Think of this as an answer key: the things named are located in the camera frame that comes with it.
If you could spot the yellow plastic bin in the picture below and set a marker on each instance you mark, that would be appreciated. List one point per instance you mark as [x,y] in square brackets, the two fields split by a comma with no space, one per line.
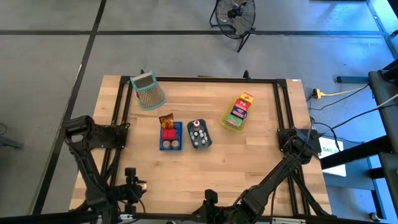
[226,124]

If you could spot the yellow Corn Pops cereal box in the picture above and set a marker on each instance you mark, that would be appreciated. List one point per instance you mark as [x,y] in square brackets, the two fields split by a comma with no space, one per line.
[246,97]

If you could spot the brown taco seasoning packet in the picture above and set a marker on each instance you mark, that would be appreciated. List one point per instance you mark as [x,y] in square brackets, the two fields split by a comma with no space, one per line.
[167,121]

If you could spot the blue Frosted Flakes cereal box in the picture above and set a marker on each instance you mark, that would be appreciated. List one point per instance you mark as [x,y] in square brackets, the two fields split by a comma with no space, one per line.
[238,112]

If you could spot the dark neighbouring workbench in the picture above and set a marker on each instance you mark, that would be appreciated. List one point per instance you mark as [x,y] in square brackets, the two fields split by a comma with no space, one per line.
[385,102]

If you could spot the steel box grater teal trim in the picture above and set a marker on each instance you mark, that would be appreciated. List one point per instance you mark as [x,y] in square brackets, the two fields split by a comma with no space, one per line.
[149,93]

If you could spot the teal plastic bin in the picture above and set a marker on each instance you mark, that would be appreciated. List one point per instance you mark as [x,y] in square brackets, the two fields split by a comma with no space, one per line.
[190,143]

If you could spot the black floor fan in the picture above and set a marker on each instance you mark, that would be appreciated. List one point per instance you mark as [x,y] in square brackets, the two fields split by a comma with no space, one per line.
[235,18]

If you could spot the black aluminium table frame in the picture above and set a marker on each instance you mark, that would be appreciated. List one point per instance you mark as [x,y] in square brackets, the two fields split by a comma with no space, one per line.
[217,79]

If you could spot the red Froot Loops cereal box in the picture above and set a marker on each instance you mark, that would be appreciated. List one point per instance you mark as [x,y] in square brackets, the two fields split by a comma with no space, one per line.
[242,105]

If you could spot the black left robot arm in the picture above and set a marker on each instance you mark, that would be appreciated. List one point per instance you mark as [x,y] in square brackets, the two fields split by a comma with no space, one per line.
[90,174]

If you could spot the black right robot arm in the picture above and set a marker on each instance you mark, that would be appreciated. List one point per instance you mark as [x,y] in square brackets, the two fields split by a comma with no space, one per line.
[273,177]

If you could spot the red smoked paprika tin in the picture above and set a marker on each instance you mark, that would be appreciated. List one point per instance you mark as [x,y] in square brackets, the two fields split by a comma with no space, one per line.
[169,134]

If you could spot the white sign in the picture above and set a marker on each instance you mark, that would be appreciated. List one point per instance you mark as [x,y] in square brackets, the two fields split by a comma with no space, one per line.
[334,161]

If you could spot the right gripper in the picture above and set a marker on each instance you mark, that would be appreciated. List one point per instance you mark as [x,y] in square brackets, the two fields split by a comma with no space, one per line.
[220,214]

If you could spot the white frame bracket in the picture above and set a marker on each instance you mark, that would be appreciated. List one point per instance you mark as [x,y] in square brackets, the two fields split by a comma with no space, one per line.
[126,216]
[287,220]

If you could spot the green Apple Jacks cereal box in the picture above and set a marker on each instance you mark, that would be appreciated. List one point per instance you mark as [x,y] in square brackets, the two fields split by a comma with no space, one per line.
[234,121]

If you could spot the grey floor object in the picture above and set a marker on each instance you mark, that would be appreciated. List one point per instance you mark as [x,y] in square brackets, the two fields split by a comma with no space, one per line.
[9,142]

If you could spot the black steel beam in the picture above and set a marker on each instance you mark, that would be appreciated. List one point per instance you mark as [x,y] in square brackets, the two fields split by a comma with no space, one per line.
[357,152]

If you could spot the red sauce squeeze bottle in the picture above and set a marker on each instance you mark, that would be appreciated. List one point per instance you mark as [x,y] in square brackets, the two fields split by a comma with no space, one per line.
[196,124]

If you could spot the small beige round cap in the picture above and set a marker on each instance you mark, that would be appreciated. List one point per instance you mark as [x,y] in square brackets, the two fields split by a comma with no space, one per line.
[148,186]

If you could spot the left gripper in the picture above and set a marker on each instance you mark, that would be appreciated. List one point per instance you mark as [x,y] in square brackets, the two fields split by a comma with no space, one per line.
[130,193]

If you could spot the blue slotted plastic basket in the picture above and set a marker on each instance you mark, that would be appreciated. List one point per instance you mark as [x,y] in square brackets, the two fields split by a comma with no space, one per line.
[180,130]

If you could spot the caster wheel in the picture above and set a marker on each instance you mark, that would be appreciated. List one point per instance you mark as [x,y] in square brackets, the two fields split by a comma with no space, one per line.
[374,216]

